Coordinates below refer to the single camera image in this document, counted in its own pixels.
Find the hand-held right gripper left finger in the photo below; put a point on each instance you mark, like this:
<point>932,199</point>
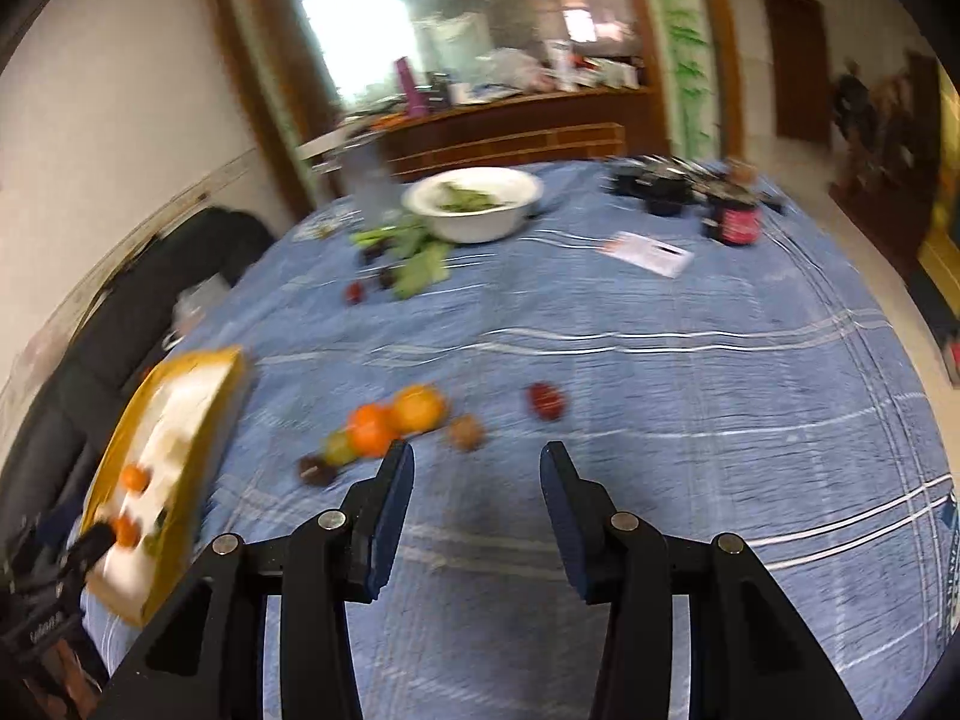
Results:
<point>390,517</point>

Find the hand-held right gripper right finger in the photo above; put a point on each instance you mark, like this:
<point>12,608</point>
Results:
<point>562,525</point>

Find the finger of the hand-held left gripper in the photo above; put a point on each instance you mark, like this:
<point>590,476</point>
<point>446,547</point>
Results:
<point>94,544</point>

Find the orange mandarin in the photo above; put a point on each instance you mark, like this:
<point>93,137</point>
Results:
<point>127,532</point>
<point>420,409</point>
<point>135,478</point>
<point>371,429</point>

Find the yellow box with white lining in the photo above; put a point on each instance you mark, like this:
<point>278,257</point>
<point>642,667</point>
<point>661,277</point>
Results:
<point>187,397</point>

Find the green grape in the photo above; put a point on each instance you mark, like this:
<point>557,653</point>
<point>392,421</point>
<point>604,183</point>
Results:
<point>339,448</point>

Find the dark purple grape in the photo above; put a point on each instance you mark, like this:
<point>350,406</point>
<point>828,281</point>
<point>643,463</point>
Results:
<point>315,469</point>

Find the small brown kiwi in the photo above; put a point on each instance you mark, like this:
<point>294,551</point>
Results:
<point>466,433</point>

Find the blue checked tablecloth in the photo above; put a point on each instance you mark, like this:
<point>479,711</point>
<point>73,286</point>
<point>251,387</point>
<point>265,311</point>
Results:
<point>637,390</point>

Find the small red jujube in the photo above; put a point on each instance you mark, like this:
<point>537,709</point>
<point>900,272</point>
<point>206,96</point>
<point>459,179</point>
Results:
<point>354,292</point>

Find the black chair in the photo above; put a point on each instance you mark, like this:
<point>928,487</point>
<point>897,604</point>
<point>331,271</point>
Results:
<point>112,315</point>

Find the small dark grape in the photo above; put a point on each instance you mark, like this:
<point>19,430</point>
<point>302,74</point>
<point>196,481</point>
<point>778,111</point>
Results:
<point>371,251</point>
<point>388,277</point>

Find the green leafy vegetable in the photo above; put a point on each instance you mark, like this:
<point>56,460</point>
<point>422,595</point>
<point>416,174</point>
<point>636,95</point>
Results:
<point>416,255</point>

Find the clear plastic bag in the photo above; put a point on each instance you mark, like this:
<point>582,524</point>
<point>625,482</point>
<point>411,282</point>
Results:
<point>199,300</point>

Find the white card with red print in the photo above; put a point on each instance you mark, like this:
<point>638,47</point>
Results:
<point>649,251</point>

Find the white bowl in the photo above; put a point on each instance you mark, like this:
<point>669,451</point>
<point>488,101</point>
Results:
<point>472,221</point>

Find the green vegetables in bowl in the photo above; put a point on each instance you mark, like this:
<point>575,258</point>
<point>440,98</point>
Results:
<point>465,200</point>

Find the clear plastic pitcher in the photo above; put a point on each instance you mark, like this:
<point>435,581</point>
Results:
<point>367,180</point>

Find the black box with red label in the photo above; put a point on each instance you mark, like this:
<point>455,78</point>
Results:
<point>733,221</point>

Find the black power strip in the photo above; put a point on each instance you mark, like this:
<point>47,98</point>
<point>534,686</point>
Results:
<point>652,184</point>

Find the wooden counter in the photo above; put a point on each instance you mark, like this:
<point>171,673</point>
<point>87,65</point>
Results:
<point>525,135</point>

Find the purple bottle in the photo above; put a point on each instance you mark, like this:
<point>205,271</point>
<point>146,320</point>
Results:
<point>409,90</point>

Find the white plastic bag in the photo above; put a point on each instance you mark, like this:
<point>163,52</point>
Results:
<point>510,67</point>

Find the bamboo-painted panel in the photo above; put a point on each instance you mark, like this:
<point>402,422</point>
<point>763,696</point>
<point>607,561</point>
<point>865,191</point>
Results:
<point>682,52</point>

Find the dark figurine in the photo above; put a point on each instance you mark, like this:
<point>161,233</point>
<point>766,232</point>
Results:
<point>851,101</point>

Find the brown wooden door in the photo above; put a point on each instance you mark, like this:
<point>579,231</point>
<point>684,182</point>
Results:
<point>795,64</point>

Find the gold picture frame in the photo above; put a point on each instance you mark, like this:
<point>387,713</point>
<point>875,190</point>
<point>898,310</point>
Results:
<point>943,187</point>

